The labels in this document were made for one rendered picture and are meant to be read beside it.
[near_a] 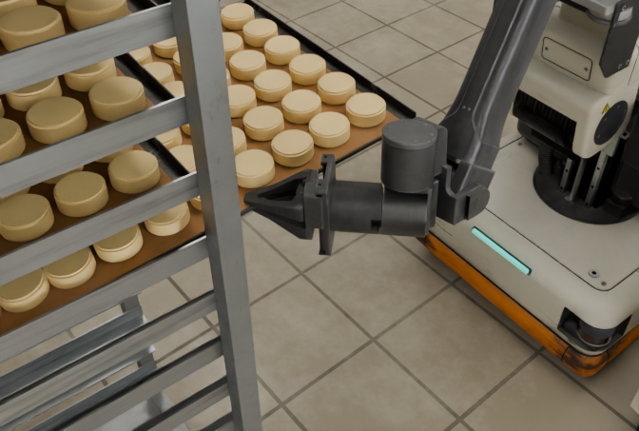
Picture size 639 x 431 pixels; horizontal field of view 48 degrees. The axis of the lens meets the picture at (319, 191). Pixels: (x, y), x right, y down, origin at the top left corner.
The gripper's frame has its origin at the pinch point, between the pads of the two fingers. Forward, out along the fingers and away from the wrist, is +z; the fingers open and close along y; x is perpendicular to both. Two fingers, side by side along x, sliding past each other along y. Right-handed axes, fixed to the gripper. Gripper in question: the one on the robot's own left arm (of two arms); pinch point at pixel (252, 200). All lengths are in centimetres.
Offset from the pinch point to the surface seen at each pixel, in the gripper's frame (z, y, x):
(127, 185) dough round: 10.0, -8.5, -7.8
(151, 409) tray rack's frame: 35, 82, 18
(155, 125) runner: 5.3, -16.7, -8.4
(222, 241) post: 1.2, -1.9, -8.3
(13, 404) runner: 20.7, 8.4, -23.3
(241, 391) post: 2.4, 25.4, -9.1
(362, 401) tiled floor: -9, 99, 35
